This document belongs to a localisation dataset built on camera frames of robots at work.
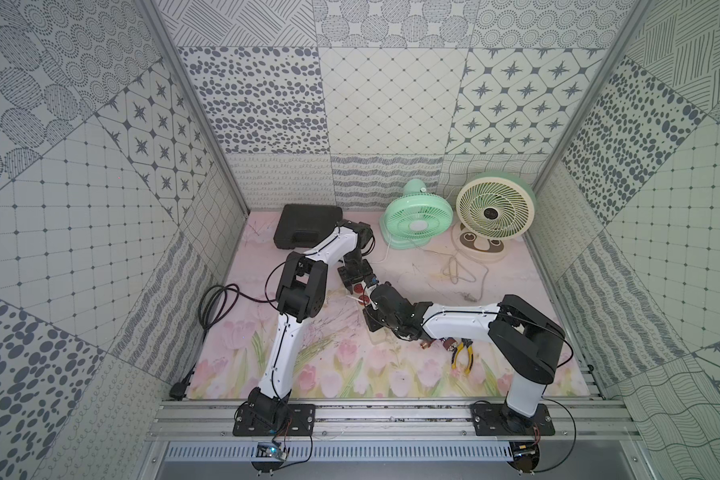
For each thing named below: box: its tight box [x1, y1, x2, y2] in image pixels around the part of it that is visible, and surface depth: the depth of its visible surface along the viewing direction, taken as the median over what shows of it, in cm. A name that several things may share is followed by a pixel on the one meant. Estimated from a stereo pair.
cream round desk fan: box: [452, 172, 537, 262], surface depth 92 cm
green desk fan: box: [380, 178, 454, 249], surface depth 94 cm
